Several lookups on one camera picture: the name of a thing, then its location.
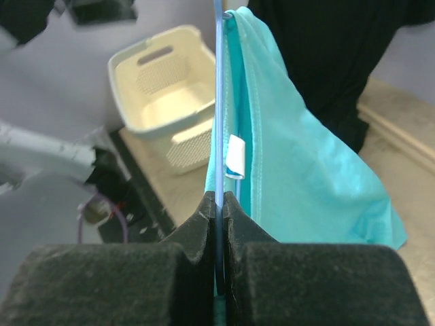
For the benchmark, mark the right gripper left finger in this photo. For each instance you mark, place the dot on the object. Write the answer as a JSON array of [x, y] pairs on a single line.
[[165, 283]]

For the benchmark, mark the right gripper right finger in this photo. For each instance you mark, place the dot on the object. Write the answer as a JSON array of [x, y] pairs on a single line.
[[271, 283]]

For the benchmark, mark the teal t shirt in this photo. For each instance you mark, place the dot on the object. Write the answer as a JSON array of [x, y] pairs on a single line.
[[289, 173]]

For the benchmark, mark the light blue wire hanger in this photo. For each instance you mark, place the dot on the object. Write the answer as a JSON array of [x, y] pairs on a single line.
[[220, 16]]

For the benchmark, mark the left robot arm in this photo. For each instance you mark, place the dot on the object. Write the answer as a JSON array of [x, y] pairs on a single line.
[[85, 162]]

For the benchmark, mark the black t shirt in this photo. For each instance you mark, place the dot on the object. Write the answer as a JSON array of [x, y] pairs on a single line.
[[331, 47]]

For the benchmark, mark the wooden clothes rack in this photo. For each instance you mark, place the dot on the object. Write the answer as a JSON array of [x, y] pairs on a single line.
[[417, 151]]

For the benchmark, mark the cream plastic laundry basket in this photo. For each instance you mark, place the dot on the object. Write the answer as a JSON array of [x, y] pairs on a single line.
[[164, 91]]

